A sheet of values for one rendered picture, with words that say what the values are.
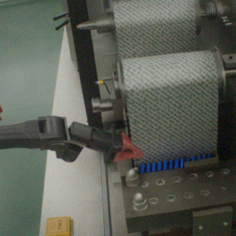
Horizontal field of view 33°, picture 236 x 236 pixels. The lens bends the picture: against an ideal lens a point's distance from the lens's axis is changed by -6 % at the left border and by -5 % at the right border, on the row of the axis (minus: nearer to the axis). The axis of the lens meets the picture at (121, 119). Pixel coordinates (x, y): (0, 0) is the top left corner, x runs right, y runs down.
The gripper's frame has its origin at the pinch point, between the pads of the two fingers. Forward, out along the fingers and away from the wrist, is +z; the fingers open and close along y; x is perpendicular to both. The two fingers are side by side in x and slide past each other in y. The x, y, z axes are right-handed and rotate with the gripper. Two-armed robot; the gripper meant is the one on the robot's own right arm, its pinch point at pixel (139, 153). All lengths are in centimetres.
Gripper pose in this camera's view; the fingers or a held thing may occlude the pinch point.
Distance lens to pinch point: 114.0
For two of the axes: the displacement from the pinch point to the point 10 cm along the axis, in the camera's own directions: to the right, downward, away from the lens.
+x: 4.1, -7.8, -4.7
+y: 0.7, 5.4, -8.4
